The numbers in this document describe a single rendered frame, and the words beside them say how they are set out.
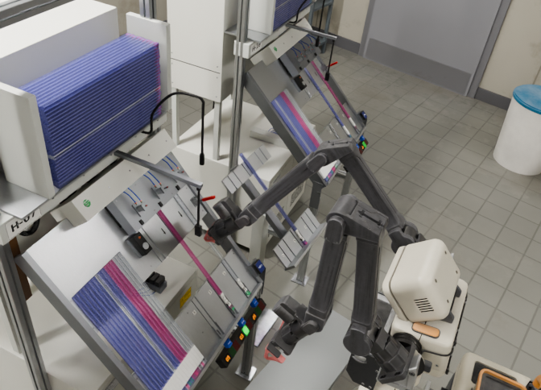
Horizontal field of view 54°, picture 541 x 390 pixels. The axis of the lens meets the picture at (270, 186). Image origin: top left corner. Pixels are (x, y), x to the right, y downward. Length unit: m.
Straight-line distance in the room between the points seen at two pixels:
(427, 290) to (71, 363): 1.32
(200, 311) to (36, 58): 1.01
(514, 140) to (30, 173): 3.81
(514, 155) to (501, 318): 1.66
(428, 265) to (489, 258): 2.33
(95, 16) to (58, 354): 1.22
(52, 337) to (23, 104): 1.08
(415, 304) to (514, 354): 1.87
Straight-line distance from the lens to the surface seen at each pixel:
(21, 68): 1.68
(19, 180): 1.66
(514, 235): 4.11
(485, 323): 3.41
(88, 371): 2.14
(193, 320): 1.98
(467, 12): 5.54
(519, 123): 4.59
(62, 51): 1.78
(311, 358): 2.19
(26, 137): 1.52
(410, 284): 1.49
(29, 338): 1.97
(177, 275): 2.39
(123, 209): 1.82
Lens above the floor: 2.40
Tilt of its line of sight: 38 degrees down
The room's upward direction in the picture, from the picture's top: 7 degrees clockwise
